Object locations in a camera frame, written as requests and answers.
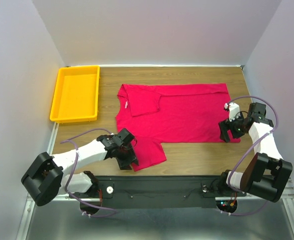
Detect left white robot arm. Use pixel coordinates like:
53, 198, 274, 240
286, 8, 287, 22
21, 128, 139, 207

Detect red t shirt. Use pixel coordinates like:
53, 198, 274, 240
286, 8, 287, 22
116, 83, 230, 172

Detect yellow plastic tray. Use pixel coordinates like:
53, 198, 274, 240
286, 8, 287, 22
49, 65, 100, 124

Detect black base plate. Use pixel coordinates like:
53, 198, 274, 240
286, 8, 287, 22
75, 175, 233, 209

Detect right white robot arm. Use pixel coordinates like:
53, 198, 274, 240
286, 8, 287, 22
217, 102, 293, 203

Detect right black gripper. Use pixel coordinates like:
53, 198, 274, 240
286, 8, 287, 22
218, 111, 247, 142

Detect aluminium frame rail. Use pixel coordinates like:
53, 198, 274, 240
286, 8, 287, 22
16, 123, 62, 240

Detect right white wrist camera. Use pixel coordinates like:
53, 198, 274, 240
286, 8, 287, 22
224, 102, 241, 123

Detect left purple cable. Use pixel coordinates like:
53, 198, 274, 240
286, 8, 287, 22
60, 127, 119, 218

